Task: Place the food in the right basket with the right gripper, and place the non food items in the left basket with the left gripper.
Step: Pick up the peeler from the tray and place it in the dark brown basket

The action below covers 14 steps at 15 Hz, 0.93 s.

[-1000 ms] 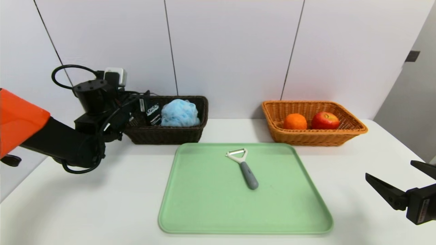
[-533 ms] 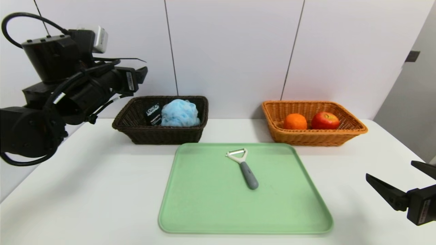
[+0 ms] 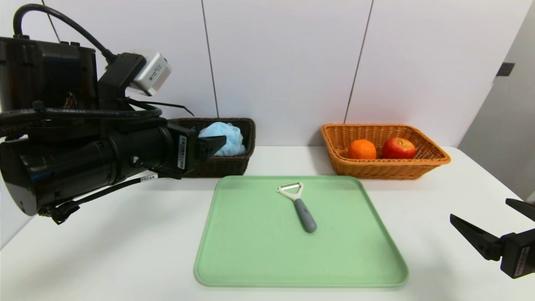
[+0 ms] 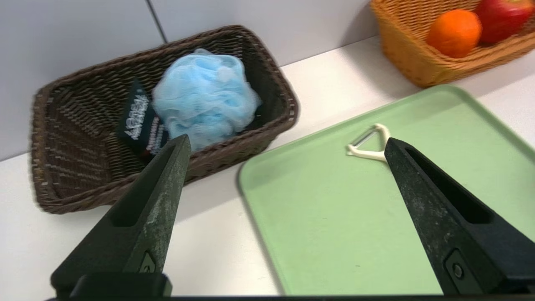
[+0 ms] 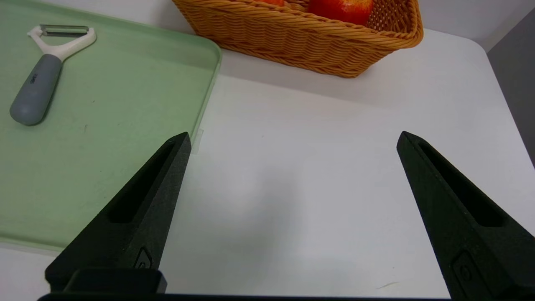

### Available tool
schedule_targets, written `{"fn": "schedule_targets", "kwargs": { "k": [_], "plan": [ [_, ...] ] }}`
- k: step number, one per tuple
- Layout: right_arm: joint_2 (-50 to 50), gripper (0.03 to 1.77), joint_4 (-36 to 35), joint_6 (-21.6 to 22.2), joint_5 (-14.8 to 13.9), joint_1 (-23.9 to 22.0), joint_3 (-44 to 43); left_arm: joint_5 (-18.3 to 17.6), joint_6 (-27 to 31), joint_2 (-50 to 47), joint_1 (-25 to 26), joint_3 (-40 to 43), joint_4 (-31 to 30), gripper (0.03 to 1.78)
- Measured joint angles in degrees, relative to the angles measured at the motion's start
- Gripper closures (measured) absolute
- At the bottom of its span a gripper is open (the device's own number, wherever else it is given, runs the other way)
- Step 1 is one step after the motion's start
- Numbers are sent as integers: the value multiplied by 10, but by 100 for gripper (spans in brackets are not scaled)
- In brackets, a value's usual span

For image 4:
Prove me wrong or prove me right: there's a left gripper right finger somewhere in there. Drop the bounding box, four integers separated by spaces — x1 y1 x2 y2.
384 138 535 295

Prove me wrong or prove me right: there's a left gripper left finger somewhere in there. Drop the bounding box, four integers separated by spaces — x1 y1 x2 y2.
51 134 192 293

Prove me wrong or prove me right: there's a black cosmetic tube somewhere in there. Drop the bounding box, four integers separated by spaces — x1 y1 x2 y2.
116 79 170 157

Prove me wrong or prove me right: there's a white peeler with grey handle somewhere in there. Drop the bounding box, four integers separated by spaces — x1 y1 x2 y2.
346 123 391 163

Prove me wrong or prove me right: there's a blue mesh bath loofah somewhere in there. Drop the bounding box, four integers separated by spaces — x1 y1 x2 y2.
151 48 263 152

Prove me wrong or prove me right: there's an orange fruit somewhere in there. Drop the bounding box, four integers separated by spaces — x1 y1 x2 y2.
425 9 482 59

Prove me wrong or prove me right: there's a red apple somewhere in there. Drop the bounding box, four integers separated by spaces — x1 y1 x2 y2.
474 0 535 46

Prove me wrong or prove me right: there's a dark brown wicker basket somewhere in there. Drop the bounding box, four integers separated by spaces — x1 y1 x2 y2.
28 24 300 214

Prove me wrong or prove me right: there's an orange wicker basket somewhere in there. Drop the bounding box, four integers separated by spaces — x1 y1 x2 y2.
370 0 535 88

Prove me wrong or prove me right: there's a green plastic tray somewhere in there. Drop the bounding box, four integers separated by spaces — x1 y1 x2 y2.
237 84 535 296

